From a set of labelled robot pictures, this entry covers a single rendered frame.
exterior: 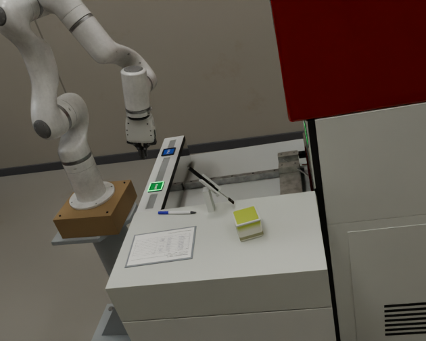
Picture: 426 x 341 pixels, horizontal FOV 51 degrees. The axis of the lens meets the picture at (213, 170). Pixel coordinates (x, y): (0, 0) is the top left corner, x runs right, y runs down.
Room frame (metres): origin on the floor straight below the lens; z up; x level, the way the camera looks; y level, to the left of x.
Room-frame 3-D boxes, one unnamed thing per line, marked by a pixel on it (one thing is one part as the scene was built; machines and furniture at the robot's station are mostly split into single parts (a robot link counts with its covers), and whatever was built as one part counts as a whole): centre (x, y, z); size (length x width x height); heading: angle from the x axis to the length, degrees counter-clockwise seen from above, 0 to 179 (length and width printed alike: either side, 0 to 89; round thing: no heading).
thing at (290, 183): (1.36, -0.27, 0.87); 0.36 x 0.08 x 0.03; 166
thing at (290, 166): (1.44, -0.29, 0.89); 0.08 x 0.03 x 0.03; 76
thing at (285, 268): (1.06, 0.04, 0.89); 0.62 x 0.35 x 0.14; 76
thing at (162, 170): (1.56, 0.19, 0.89); 0.55 x 0.09 x 0.14; 166
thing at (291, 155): (1.52, -0.31, 0.89); 0.08 x 0.03 x 0.03; 76
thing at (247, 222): (1.04, -0.06, 1.00); 0.07 x 0.07 x 0.07; 1
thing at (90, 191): (1.58, 0.50, 1.01); 0.19 x 0.19 x 0.18
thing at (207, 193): (1.20, 0.02, 1.03); 0.06 x 0.04 x 0.13; 76
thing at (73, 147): (1.62, 0.48, 1.22); 0.19 x 0.12 x 0.24; 153
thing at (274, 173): (1.54, -0.11, 0.84); 0.50 x 0.02 x 0.03; 76
